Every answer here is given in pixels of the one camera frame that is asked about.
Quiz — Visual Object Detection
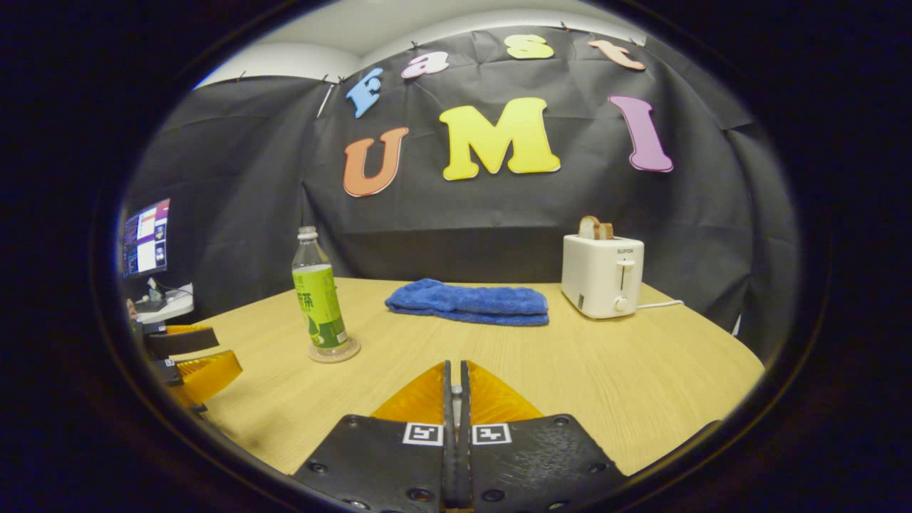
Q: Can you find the round wooden coaster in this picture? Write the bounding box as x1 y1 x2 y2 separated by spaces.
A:
308 336 361 364

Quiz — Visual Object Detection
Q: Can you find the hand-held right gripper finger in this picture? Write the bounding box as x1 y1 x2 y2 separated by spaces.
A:
460 361 628 510
294 361 457 510

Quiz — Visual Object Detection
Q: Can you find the green label water bottle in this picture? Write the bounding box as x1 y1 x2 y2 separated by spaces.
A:
291 227 350 355

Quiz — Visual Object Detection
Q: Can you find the white toaster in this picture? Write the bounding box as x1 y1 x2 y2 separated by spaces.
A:
561 234 645 319

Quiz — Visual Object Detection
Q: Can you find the black backdrop cloth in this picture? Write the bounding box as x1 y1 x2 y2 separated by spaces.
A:
121 25 799 364

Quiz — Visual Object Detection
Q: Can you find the blue towel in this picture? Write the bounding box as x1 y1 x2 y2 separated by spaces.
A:
385 279 550 327

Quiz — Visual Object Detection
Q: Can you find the white side desk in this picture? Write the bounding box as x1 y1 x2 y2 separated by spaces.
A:
135 284 195 325

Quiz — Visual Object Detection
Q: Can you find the computer monitor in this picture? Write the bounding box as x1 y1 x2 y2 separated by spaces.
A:
121 198 172 279

